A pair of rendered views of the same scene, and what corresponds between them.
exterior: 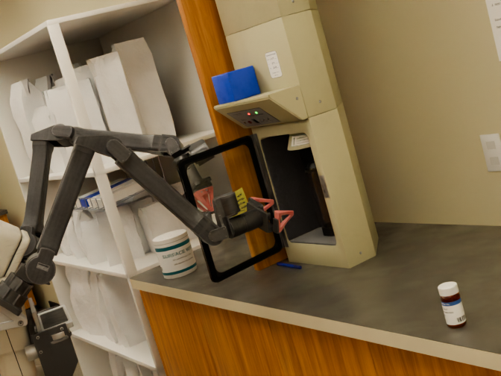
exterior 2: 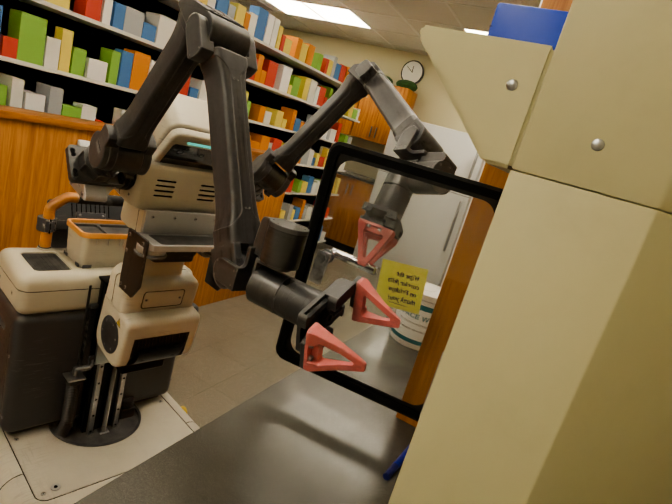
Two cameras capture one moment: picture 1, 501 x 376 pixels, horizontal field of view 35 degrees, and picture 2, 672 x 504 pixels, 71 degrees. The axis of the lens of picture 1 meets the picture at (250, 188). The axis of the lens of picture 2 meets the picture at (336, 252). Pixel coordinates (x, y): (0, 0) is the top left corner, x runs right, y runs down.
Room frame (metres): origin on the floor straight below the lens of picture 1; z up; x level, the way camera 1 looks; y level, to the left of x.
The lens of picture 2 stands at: (1.98, -0.48, 1.40)
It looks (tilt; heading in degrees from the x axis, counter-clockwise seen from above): 14 degrees down; 55
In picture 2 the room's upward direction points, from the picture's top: 16 degrees clockwise
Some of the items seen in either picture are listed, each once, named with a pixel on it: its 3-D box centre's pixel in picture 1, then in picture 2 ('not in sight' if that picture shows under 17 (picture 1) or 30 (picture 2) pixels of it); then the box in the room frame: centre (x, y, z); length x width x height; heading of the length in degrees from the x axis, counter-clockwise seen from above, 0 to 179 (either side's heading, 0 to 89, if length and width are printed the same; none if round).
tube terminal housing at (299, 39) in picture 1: (315, 137); (616, 288); (2.51, -0.24, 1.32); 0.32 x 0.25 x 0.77; 31
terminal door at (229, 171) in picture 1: (232, 207); (383, 283); (2.48, 0.07, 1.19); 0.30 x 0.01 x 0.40; 128
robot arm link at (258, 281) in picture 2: (234, 224); (273, 286); (2.28, 0.07, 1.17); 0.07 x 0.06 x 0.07; 121
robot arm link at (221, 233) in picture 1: (221, 217); (267, 255); (2.28, 0.11, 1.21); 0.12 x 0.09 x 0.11; 105
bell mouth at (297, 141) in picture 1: (312, 133); not in sight; (2.48, -0.23, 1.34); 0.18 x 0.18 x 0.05
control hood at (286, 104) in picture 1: (259, 112); (493, 122); (2.42, -0.09, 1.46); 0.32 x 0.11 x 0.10; 31
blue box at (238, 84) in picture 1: (235, 85); (529, 58); (2.49, -0.04, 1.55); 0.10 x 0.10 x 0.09; 31
